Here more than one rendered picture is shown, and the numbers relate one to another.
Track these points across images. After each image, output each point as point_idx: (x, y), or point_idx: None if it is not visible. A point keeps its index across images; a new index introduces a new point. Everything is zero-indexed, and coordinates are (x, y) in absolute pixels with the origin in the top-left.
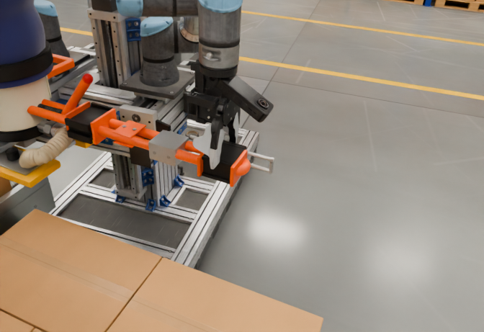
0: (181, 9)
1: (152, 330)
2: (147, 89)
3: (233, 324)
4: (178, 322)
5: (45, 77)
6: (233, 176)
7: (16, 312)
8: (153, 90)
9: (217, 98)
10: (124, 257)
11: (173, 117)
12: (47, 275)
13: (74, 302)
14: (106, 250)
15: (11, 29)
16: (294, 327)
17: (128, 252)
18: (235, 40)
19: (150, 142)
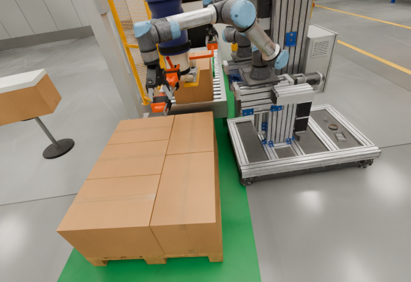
0: None
1: (180, 164)
2: (245, 78)
3: (194, 187)
4: (186, 170)
5: (182, 56)
6: (151, 107)
7: (172, 133)
8: (246, 79)
9: None
10: (206, 141)
11: (258, 98)
12: (188, 129)
13: (181, 141)
14: (206, 136)
15: None
16: (203, 210)
17: (209, 141)
18: (143, 50)
19: (161, 86)
